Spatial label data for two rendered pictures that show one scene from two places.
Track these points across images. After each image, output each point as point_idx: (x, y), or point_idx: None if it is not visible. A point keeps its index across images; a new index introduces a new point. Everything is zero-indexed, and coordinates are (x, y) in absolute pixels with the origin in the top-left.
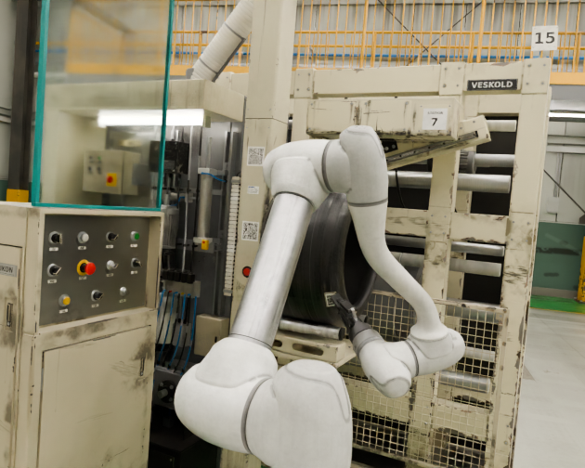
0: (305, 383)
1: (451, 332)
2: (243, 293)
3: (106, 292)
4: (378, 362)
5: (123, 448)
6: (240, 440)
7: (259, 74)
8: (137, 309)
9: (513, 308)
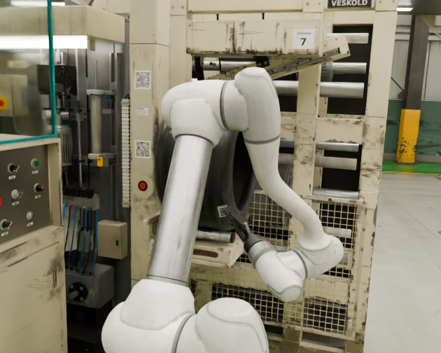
0: (227, 326)
1: (332, 239)
2: (157, 235)
3: (13, 219)
4: (274, 273)
5: (45, 351)
6: None
7: (140, 0)
8: (45, 229)
9: (368, 197)
